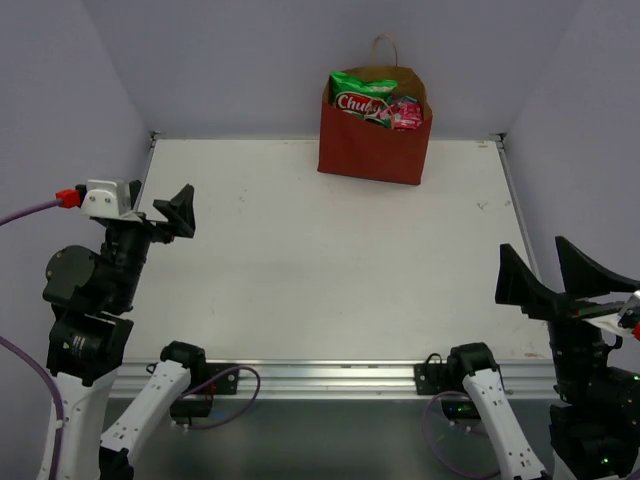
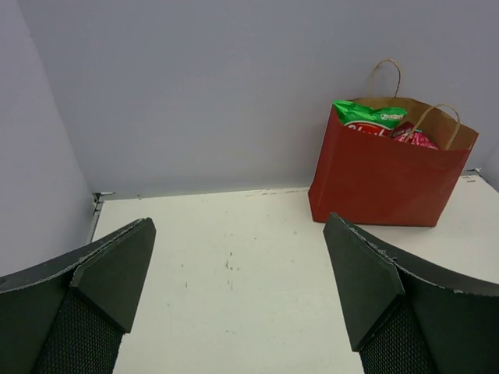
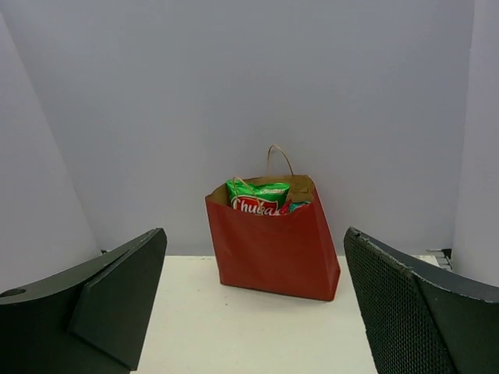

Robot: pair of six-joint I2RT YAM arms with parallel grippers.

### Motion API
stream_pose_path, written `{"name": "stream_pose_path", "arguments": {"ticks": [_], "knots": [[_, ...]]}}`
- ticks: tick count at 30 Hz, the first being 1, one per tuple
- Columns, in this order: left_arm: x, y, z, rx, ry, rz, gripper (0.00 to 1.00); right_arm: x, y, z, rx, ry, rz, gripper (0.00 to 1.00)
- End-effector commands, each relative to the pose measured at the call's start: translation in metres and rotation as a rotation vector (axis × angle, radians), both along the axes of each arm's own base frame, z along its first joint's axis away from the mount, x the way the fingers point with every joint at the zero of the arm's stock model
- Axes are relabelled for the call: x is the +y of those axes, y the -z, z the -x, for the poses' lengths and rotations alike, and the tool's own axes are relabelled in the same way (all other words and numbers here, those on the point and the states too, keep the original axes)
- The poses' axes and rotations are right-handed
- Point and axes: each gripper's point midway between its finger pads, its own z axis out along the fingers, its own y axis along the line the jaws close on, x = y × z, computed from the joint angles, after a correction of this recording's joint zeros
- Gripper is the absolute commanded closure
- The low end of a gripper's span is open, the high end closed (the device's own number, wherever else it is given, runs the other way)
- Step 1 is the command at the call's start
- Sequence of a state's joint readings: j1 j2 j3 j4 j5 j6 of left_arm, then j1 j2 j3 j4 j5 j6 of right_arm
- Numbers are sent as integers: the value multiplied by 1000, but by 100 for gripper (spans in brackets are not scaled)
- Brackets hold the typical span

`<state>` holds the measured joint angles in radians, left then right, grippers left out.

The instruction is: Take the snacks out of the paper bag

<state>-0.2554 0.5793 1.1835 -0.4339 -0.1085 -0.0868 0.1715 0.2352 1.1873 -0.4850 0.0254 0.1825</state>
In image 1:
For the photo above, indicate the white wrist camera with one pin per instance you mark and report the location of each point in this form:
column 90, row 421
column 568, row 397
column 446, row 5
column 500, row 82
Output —
column 108, row 199
column 624, row 323

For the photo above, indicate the green Chuby cassava chips bag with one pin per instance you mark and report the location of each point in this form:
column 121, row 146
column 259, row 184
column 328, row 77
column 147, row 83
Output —
column 367, row 100

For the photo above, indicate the black base bracket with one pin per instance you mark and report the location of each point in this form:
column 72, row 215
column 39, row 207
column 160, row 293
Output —
column 436, row 375
column 197, row 402

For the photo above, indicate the aluminium mounting rail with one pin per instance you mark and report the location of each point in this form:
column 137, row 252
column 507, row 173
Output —
column 529, row 379

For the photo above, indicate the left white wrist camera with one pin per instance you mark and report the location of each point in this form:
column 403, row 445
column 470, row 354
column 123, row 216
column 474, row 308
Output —
column 108, row 199

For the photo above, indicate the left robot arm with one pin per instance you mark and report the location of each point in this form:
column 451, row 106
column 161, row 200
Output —
column 90, row 294

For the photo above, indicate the red brown paper bag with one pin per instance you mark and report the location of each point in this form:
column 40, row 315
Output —
column 350, row 146

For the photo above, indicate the left black base bracket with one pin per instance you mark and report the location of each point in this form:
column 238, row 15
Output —
column 197, row 402

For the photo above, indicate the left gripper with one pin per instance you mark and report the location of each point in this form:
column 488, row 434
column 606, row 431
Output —
column 156, row 228

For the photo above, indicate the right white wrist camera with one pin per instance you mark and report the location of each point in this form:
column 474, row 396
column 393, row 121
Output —
column 624, row 323

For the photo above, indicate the pink candy packet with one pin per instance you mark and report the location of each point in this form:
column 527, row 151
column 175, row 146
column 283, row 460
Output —
column 402, row 113

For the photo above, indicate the right black base bracket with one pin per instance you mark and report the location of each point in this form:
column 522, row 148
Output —
column 436, row 375

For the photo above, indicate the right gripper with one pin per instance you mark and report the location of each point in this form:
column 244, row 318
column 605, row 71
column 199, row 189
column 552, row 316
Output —
column 584, row 280

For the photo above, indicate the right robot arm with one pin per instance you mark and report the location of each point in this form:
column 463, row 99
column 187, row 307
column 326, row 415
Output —
column 594, row 419

